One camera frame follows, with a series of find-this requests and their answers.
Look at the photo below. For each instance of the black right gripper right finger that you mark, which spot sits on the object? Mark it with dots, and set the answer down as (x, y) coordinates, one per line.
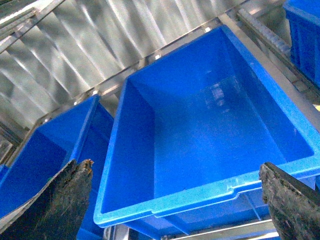
(293, 206)

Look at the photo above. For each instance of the blue middle empty bin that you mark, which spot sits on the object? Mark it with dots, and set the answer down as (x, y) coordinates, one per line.
(189, 136)

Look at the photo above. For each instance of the blue right upper bin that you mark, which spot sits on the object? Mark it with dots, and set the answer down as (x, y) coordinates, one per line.
(304, 24)

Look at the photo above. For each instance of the blue left bin with buttons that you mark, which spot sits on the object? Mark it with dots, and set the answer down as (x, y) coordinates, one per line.
(83, 132)

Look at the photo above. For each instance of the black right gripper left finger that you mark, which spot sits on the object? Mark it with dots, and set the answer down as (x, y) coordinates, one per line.
(57, 211)

